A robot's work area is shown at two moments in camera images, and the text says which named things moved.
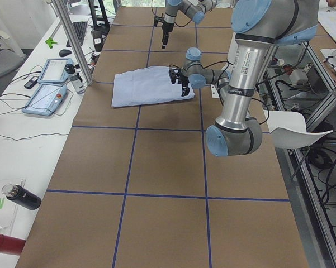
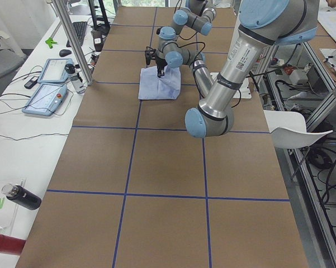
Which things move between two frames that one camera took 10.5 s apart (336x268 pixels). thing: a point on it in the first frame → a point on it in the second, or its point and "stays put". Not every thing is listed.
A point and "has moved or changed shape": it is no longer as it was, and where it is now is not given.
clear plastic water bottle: [76, 78] stays put
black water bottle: [22, 196] stays put
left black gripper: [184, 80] → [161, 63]
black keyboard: [80, 28] stays put
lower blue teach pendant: [46, 99] stays put
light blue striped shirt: [146, 85] has moved or changed shape
